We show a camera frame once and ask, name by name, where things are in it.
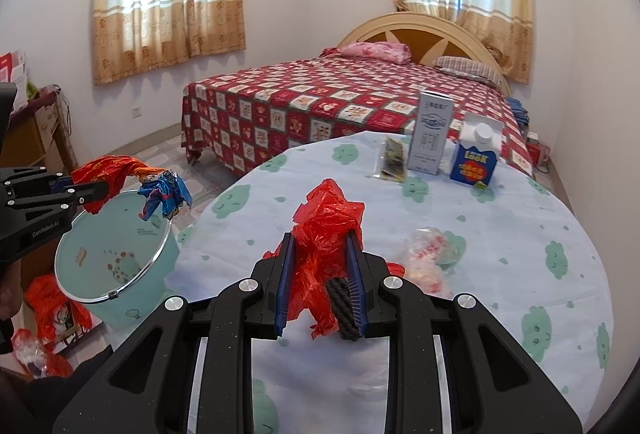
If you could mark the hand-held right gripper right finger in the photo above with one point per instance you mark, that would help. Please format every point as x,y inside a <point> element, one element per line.
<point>361,294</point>

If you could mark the red and blue foil wrapper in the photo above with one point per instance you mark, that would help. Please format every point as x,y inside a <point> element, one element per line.
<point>115,174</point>

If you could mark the small red box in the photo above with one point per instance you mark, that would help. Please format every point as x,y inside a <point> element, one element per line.
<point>537,149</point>

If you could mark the striped pillow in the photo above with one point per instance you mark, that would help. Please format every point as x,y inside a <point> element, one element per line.
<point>467,67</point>

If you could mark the white and red boxes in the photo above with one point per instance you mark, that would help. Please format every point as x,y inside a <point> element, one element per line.
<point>12,74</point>

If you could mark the clear red-printed plastic bag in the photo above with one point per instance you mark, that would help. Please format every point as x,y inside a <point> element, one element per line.
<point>430,254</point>

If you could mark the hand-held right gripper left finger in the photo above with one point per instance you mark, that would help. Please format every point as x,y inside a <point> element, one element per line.
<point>285,284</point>

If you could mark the blue folded cloth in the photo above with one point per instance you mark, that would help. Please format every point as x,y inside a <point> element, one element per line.
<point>517,112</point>

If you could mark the teal trash bin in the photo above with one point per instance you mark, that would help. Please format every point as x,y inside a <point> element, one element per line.
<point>100,254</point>

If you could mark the red plastic bag with white print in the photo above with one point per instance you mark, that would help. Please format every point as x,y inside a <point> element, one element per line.
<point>50,304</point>

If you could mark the tall grey milk carton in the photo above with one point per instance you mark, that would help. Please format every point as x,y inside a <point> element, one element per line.
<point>430,134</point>

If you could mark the crumpled red plastic bag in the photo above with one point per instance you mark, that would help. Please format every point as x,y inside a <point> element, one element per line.
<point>40,356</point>

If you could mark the bed with red patterned quilt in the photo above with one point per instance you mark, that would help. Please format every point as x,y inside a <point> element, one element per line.
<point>300,99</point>

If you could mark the round table with patterned cloth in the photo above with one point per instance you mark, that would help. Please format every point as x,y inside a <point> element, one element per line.
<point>500,234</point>

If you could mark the cream wooden bed headboard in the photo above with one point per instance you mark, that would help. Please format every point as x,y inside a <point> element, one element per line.
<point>400,22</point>

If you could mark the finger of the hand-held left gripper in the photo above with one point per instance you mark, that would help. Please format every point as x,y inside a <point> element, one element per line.
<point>87,191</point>

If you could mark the blue carton with white cap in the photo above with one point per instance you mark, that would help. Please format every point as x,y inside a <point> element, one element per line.
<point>472,164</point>

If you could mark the cardboard box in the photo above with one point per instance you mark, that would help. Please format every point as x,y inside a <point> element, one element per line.
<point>40,134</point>

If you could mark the pink pillow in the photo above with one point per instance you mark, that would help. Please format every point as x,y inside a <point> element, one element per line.
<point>375,50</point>

